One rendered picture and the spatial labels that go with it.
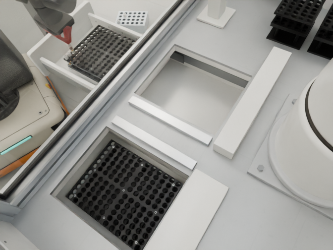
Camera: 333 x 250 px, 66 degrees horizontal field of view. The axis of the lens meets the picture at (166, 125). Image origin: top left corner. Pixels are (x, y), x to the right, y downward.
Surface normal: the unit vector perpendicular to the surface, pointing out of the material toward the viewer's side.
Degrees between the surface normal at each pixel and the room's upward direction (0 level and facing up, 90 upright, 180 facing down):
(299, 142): 90
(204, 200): 0
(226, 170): 0
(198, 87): 0
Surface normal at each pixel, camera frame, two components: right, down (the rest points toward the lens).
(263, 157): -0.10, -0.47
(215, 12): -0.55, 0.76
